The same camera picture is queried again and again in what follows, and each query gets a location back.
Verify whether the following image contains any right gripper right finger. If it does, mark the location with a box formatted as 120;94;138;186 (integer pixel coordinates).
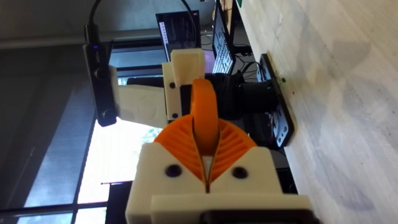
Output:
208;118;283;195

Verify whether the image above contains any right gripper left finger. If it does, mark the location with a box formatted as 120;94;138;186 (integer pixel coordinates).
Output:
125;114;208;224

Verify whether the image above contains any window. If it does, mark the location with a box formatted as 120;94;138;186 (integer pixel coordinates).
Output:
0;46;167;224

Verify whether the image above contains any open laptop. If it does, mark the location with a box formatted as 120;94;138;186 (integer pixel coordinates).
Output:
211;0;237;75

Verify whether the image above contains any dark computer monitor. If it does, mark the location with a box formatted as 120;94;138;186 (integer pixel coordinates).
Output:
155;10;202;62

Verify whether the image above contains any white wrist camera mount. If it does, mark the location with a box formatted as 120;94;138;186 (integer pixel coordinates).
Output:
108;64;169;129

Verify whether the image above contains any black base plate with holes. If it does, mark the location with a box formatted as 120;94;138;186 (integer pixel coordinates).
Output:
256;52;295;148

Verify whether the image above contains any thin black cable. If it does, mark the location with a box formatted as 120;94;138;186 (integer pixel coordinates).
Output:
179;0;200;43

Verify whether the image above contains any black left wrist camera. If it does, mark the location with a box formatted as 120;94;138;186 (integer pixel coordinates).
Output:
82;24;118;128

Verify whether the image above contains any black camera cable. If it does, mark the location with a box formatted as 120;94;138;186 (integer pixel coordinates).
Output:
88;0;104;29

